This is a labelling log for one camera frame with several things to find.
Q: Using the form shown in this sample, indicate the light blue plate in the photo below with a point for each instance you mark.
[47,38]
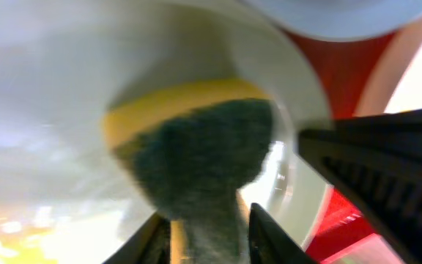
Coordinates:
[340,20]

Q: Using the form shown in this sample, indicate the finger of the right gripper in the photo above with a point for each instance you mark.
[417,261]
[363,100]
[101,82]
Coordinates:
[376,163]

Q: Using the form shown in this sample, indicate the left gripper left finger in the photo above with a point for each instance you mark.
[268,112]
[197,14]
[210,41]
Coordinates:
[150,244]

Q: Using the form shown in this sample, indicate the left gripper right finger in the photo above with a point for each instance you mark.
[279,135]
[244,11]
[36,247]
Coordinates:
[268,242]

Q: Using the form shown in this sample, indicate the yellow green sponge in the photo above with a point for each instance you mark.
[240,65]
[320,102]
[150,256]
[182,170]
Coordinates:
[190,149]

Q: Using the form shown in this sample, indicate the cream white plate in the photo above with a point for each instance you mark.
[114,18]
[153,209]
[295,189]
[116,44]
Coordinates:
[395,84]

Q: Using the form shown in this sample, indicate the mint green plate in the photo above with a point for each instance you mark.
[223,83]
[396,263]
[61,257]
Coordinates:
[64,64]

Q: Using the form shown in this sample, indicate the red plastic tray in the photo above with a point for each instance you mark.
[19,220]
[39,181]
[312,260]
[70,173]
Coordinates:
[344,69]

